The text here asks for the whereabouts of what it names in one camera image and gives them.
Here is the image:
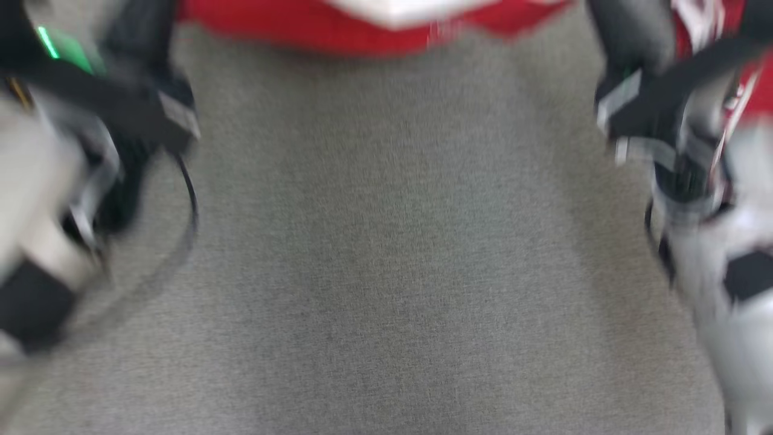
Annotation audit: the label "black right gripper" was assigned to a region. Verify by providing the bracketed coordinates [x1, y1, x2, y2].
[587, 0, 773, 159]

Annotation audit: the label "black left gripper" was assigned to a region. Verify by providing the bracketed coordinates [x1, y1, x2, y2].
[0, 0, 201, 155]

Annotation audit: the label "red shorts with white trim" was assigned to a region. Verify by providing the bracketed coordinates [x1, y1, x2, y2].
[177, 0, 576, 57]

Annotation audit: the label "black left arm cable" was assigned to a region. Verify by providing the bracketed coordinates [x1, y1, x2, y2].
[57, 152, 200, 342]

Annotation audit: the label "grey fabric sofa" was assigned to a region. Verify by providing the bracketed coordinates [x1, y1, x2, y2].
[0, 0, 731, 435]

